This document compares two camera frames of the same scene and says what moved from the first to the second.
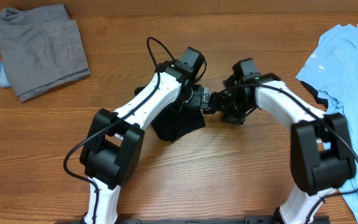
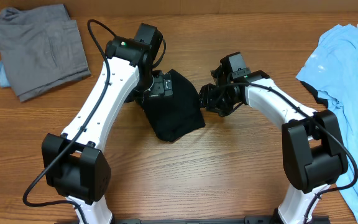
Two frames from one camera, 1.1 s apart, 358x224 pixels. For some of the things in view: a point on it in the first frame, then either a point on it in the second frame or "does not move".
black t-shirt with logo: (178, 120) does not move
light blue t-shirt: (344, 68) does not move
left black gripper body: (199, 97) -> (161, 86)
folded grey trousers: (40, 49) does not move
